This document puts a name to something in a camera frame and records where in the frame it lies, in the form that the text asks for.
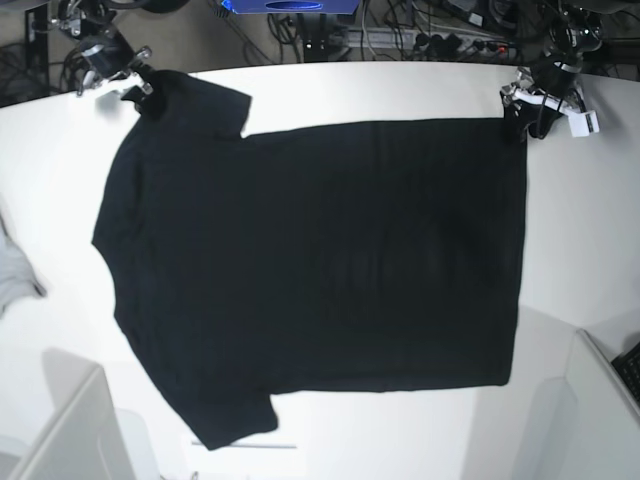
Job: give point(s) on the black keyboard at right edge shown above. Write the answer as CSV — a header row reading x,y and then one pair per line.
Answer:
x,y
627,367

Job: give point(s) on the grey cloth at left edge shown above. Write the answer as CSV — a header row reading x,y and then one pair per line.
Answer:
x,y
19,279

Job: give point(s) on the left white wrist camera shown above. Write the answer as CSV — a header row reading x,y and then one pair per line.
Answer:
x,y
583,124

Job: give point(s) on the blue box at top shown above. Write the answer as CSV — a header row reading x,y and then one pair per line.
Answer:
x,y
246,7

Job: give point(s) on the black T-shirt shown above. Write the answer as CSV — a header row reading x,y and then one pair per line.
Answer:
x,y
363,257

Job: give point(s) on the black panel at left top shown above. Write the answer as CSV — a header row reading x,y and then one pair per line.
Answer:
x,y
36,37

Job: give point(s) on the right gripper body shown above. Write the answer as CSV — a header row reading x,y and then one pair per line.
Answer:
x,y
112,67

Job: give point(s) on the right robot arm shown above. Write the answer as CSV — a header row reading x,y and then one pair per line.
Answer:
x,y
90,21

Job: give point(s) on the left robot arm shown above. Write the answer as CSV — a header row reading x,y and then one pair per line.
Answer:
x,y
572,31

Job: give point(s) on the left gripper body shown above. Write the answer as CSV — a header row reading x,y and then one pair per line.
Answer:
x,y
551,81

